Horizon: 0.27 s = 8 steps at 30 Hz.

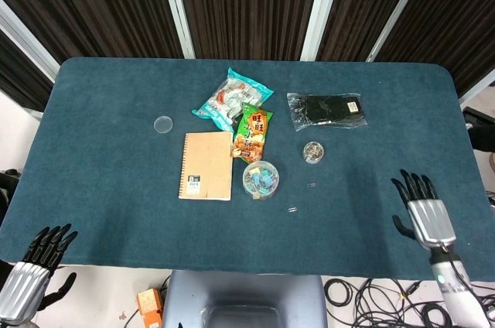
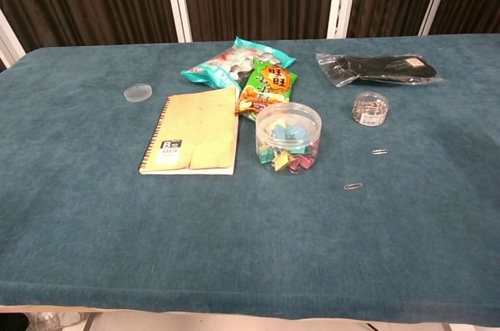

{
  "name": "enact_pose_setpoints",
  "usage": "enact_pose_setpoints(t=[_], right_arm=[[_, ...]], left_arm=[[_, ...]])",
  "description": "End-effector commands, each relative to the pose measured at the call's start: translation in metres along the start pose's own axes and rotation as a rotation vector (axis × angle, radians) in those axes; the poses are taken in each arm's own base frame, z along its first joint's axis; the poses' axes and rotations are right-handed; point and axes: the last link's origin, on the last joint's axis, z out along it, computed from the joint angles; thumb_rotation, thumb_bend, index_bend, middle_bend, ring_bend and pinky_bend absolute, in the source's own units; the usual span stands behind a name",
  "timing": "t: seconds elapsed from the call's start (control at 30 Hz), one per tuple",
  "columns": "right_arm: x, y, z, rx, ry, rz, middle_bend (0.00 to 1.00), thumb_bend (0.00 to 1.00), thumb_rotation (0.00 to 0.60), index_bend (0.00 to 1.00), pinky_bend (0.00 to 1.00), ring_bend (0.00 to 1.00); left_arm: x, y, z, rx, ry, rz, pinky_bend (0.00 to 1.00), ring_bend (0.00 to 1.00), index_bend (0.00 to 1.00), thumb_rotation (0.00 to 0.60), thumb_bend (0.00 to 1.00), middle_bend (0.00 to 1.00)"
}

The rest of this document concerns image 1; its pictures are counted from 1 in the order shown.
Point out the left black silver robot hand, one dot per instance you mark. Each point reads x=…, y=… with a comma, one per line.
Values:
x=23, y=289

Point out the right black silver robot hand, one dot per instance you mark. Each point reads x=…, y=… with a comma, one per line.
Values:
x=431, y=219

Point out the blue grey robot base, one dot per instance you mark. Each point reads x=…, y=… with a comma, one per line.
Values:
x=232, y=289

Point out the small clear jar of paper clips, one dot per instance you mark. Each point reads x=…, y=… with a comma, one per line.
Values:
x=314, y=152

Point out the clear jar of binder clips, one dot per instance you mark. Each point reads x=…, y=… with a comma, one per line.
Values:
x=261, y=181

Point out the black object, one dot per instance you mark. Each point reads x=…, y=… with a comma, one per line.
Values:
x=7, y=188
x=483, y=134

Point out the silver paperclip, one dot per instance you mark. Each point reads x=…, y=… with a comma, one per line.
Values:
x=292, y=210
x=312, y=185

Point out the orange foot pedal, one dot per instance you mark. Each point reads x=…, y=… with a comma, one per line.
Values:
x=149, y=301

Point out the silver paperclip front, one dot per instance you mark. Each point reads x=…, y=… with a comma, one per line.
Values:
x=292, y=210

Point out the black socks in clear bag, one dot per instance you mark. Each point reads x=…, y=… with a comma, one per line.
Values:
x=328, y=111

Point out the teal table cloth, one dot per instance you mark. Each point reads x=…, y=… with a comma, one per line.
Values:
x=116, y=158

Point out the green orange snack bag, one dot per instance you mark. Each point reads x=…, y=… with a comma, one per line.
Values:
x=251, y=134

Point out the clear round plastic lid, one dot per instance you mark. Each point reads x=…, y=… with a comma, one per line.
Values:
x=163, y=125

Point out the kraft spiral notebook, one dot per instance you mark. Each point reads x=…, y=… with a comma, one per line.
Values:
x=209, y=165

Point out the teal white snack bag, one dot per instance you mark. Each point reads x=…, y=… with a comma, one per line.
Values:
x=228, y=100

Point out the white divider post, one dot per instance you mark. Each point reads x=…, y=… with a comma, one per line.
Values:
x=321, y=7
x=400, y=7
x=176, y=7
x=23, y=34
x=477, y=90

